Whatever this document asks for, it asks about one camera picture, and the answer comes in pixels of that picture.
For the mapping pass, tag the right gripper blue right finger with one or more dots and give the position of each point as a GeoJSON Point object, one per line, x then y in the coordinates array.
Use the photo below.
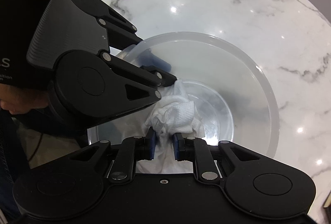
{"type": "Point", "coordinates": [196, 151]}

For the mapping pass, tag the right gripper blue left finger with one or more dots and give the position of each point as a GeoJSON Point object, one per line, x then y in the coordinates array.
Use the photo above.
{"type": "Point", "coordinates": [129, 152]}

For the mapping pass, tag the white cloth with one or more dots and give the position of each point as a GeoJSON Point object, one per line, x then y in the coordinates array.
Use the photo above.
{"type": "Point", "coordinates": [174, 113]}

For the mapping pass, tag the clear plastic bowl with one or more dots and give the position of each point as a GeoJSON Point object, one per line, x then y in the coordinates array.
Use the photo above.
{"type": "Point", "coordinates": [230, 91]}

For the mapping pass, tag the person's hand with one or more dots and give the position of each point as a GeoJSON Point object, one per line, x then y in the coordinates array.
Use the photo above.
{"type": "Point", "coordinates": [20, 101]}

